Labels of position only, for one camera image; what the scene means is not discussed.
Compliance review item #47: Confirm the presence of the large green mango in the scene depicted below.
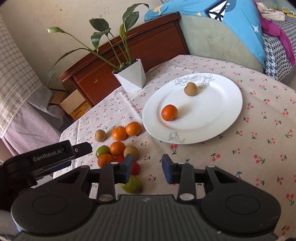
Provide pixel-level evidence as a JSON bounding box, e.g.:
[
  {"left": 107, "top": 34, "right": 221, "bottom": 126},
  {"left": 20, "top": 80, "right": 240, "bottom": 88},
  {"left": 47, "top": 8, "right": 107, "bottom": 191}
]
[{"left": 121, "top": 175, "right": 144, "bottom": 194}]

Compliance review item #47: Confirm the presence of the dark orange fruit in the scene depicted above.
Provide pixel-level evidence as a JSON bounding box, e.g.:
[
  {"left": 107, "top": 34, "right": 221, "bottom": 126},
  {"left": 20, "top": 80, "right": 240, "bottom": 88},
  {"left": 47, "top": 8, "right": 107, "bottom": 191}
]
[{"left": 161, "top": 104, "right": 178, "bottom": 121}]

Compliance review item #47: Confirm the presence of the red cherry tomato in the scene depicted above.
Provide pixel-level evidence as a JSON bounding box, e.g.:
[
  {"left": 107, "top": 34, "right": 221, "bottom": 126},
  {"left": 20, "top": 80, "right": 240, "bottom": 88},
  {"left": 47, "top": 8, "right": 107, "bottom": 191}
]
[
  {"left": 114, "top": 155, "right": 125, "bottom": 163},
  {"left": 131, "top": 162, "right": 140, "bottom": 176}
]

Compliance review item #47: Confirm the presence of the small green lime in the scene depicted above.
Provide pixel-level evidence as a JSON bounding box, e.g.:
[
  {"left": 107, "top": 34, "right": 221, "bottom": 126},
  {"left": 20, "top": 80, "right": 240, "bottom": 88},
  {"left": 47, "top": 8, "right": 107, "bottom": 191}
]
[{"left": 95, "top": 145, "right": 111, "bottom": 158}]

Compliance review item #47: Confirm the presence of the small brown kiwi fruit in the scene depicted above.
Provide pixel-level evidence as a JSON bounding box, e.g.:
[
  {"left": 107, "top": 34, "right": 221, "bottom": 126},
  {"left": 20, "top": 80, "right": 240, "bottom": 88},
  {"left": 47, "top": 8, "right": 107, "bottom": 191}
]
[{"left": 94, "top": 130, "right": 107, "bottom": 142}]

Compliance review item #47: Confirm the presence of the orange mandarin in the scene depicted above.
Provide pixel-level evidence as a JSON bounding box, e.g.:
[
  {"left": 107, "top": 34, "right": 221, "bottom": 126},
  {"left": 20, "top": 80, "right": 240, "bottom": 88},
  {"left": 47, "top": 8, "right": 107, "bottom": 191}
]
[
  {"left": 111, "top": 126, "right": 127, "bottom": 141},
  {"left": 125, "top": 121, "right": 142, "bottom": 136},
  {"left": 110, "top": 141, "right": 126, "bottom": 156}
]

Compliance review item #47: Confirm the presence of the cardboard box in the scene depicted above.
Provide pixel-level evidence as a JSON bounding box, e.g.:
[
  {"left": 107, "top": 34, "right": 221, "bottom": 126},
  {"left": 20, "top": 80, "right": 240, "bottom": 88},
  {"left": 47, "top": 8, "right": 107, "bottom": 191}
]
[{"left": 49, "top": 90, "right": 91, "bottom": 121}]

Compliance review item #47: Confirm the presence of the white ceramic plate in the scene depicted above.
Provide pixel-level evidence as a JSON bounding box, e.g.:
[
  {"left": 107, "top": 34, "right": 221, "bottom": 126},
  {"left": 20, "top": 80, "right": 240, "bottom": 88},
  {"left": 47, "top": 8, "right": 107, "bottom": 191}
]
[{"left": 142, "top": 73, "right": 243, "bottom": 145}]

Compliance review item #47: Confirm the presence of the cherry print tablecloth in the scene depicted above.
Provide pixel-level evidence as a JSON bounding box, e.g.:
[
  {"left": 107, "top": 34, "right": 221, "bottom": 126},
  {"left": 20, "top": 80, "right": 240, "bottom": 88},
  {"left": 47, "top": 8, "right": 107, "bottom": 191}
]
[{"left": 60, "top": 55, "right": 295, "bottom": 237}]

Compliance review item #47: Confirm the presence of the white geometric plant pot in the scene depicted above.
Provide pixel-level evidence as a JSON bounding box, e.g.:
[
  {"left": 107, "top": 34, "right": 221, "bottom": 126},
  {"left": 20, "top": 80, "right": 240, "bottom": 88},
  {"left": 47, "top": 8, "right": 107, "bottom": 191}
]
[{"left": 112, "top": 59, "right": 147, "bottom": 93}]

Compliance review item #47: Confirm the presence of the red wooden cabinet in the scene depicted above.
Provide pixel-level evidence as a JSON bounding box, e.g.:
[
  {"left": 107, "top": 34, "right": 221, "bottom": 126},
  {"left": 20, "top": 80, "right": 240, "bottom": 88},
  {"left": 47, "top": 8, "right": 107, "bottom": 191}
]
[{"left": 59, "top": 11, "right": 191, "bottom": 107}]

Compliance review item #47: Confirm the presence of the green leafy plant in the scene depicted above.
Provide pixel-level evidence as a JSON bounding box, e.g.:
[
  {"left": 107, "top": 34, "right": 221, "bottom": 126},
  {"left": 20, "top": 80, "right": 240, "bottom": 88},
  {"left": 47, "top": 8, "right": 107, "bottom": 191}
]
[{"left": 46, "top": 2, "right": 150, "bottom": 86}]

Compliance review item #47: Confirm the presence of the green sofa armrest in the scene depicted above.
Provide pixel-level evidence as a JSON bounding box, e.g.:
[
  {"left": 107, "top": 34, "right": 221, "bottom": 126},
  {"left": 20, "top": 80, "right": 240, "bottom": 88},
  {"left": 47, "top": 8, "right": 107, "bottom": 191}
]
[{"left": 179, "top": 15, "right": 263, "bottom": 73}]

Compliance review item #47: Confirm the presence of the houndstooth sofa cover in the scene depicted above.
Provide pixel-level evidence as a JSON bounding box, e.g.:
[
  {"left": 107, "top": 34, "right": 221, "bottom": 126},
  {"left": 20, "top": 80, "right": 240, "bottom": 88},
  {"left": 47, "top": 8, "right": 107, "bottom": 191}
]
[{"left": 262, "top": 15, "right": 295, "bottom": 81}]

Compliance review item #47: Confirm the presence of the blue patterned pillow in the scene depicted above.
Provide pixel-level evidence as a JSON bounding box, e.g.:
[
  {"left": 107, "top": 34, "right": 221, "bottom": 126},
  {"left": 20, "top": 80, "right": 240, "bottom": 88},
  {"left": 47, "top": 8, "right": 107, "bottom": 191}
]
[{"left": 144, "top": 1, "right": 266, "bottom": 69}]

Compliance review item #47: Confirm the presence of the magenta cloth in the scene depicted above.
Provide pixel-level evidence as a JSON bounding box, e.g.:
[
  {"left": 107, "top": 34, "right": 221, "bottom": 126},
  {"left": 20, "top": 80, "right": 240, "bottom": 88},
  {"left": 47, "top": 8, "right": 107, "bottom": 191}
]
[{"left": 253, "top": 1, "right": 295, "bottom": 66}]

